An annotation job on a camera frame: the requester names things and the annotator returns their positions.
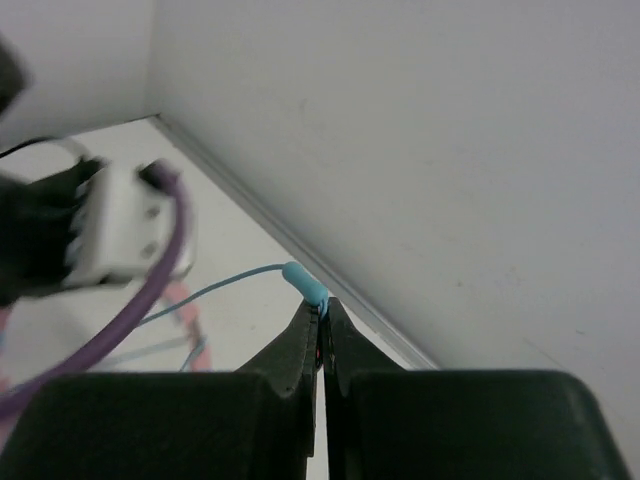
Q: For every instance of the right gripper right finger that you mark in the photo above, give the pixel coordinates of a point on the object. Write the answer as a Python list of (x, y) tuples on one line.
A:
[(387, 422)]

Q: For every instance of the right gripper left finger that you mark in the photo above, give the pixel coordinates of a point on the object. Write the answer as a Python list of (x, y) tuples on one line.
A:
[(256, 422)]

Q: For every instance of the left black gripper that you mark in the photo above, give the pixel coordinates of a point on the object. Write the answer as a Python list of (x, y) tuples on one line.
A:
[(36, 230)]

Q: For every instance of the blue pink cat-ear headphones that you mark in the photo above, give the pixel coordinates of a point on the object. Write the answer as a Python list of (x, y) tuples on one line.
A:
[(38, 336)]

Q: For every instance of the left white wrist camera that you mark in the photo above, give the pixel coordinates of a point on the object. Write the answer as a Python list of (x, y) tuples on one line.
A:
[(128, 222)]

